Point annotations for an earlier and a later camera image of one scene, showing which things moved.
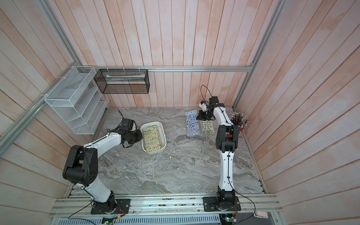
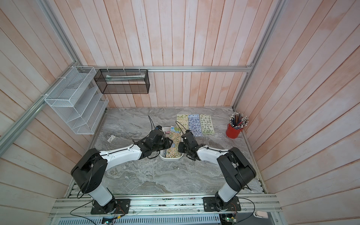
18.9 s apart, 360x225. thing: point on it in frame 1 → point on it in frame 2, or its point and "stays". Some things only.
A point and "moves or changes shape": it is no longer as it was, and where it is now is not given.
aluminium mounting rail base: [252, 205] stays
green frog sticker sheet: [207, 127] stays
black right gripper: [201, 117] → [180, 149]
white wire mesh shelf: [78, 101] stays
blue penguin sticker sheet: [192, 124] moves or changes shape
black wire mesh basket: [123, 81] stays
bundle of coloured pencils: [238, 119] stays
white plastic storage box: [153, 137] moves or changes shape
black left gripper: [139, 137] → [167, 143]
